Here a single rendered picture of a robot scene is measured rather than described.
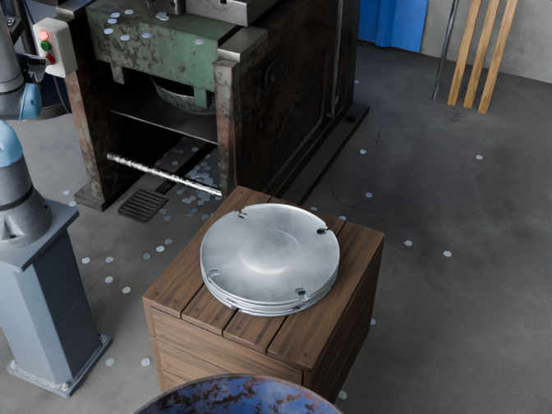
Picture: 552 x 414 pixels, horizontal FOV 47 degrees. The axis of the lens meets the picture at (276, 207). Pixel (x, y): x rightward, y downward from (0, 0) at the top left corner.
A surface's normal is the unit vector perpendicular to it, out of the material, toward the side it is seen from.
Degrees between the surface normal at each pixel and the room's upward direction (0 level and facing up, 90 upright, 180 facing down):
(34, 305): 90
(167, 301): 0
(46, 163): 0
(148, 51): 90
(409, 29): 90
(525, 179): 0
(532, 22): 90
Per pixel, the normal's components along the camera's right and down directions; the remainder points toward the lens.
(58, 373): 0.37, 0.62
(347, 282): 0.00, -0.75
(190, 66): -0.45, 0.59
